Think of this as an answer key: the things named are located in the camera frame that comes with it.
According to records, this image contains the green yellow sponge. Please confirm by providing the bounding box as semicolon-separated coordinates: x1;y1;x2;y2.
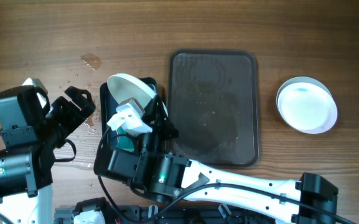
116;127;134;152

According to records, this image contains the white plate blue stain front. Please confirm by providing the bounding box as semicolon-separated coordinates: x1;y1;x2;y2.
276;76;338;134

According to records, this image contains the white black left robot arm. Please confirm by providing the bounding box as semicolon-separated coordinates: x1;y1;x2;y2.
0;85;96;223

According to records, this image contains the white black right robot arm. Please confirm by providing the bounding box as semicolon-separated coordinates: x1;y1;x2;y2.
95;106;342;223

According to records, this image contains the black water basin tray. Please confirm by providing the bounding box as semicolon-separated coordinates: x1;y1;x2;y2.
96;78;167;158

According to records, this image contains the dark brown serving tray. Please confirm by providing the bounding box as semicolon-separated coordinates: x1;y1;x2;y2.
166;49;259;169

